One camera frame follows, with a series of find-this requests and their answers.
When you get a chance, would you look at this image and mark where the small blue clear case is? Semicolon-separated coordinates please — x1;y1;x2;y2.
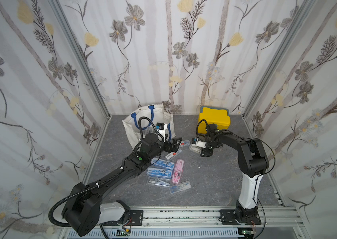
180;140;191;147

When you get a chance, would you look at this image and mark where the pink compass case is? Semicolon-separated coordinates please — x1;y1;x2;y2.
171;159;184;184

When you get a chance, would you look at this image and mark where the clear compass case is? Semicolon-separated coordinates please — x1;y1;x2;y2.
148;177;170;188
169;181;191;194

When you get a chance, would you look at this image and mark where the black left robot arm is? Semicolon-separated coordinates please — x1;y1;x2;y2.
48;133;182;237

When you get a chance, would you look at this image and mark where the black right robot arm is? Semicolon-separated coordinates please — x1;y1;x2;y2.
196;124;270;224

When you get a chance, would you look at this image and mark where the blue compass case lower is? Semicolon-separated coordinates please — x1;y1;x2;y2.
147;168;172;179

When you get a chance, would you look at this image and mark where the blue compass case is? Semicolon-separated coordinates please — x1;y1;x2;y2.
147;168;172;179
151;158;175;170

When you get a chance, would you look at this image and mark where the blue compass case upper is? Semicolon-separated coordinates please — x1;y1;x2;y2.
151;158;175;170

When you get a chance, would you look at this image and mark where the white canvas tote bag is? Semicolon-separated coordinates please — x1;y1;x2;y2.
122;103;175;150

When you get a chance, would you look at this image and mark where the red label clear case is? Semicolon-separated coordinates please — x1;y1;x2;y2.
165;148;182;160

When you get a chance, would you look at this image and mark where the yellow storage box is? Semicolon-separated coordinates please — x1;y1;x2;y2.
198;106;231;129

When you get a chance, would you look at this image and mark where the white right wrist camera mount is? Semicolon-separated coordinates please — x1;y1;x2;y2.
191;137;206;148

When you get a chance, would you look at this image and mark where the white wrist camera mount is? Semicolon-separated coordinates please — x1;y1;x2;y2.
191;137;206;148
156;122;168;142

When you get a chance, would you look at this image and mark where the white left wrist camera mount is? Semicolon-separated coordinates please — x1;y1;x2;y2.
156;122;168;142

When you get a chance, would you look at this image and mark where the black corrugated cable conduit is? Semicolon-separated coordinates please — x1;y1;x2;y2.
48;179;109;228

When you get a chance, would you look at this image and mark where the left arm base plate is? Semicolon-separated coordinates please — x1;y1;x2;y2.
106;210;144;226

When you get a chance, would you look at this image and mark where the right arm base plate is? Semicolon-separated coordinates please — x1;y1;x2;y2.
219;208;262;226

